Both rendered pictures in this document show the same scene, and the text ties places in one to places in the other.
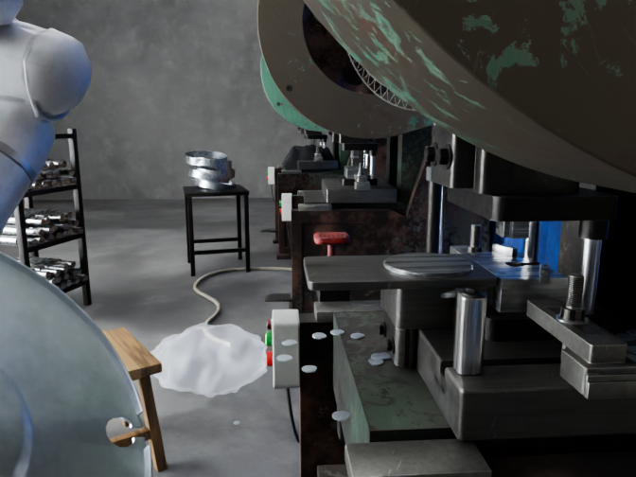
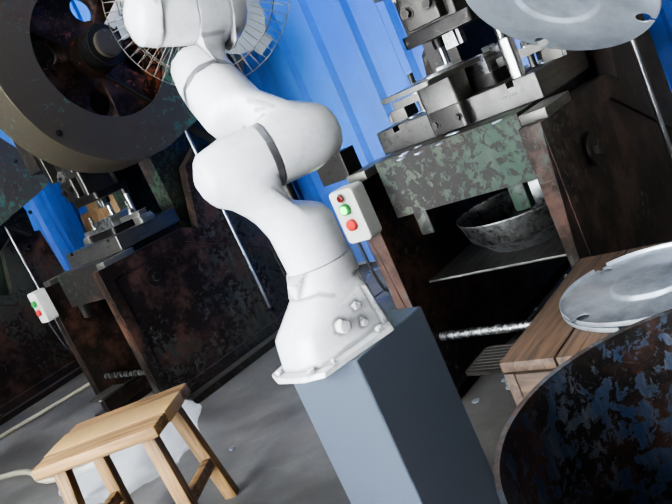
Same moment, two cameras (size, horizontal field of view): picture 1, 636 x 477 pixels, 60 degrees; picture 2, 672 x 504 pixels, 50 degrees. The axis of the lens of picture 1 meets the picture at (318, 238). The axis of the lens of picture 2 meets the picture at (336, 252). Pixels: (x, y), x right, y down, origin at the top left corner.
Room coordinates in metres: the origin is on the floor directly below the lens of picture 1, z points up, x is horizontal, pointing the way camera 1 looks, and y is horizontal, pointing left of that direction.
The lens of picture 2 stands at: (-0.24, 1.28, 0.81)
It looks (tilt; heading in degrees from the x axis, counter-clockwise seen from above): 10 degrees down; 318
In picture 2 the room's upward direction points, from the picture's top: 24 degrees counter-clockwise
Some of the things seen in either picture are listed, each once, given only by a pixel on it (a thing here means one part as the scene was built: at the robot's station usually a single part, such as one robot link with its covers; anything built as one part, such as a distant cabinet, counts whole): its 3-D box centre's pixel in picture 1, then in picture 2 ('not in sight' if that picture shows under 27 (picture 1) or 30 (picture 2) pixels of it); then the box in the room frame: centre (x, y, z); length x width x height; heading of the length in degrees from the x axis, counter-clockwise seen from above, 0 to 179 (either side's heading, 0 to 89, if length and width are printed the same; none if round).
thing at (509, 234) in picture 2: not in sight; (526, 216); (0.76, -0.28, 0.36); 0.34 x 0.34 x 0.10
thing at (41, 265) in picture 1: (25, 224); not in sight; (2.74, 1.48, 0.47); 0.46 x 0.43 x 0.95; 74
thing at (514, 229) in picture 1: (511, 222); (453, 38); (0.76, -0.27, 0.84); 0.05 x 0.03 x 0.04; 4
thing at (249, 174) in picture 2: not in sight; (266, 202); (0.67, 0.54, 0.71); 0.18 x 0.11 x 0.25; 66
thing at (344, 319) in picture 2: not in sight; (319, 310); (0.65, 0.55, 0.52); 0.22 x 0.19 x 0.14; 90
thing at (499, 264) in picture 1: (510, 278); (467, 70); (0.76, -0.28, 0.76); 0.15 x 0.09 x 0.05; 4
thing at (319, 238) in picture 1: (331, 252); not in sight; (1.08, -0.03, 0.72); 0.07 x 0.06 x 0.08; 94
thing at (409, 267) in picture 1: (393, 309); (440, 103); (0.75, -0.11, 0.72); 0.25 x 0.14 x 0.14; 94
